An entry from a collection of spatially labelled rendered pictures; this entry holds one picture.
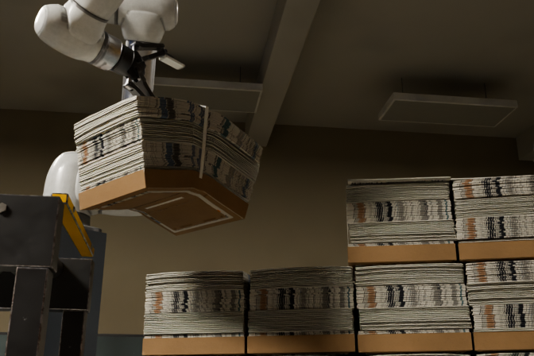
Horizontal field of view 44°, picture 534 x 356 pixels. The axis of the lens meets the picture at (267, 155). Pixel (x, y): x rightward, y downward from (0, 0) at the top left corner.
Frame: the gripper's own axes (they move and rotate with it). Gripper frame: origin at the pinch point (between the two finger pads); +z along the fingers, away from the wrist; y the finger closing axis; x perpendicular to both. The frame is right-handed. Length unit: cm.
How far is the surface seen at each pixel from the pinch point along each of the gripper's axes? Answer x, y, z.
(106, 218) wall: -591, -159, 337
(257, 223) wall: -471, -175, 489
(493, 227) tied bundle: 58, 32, 67
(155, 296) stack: -18, 53, 16
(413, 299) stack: 39, 51, 56
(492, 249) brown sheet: 57, 38, 66
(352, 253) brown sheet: 27, 40, 46
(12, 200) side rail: 31, 55, -50
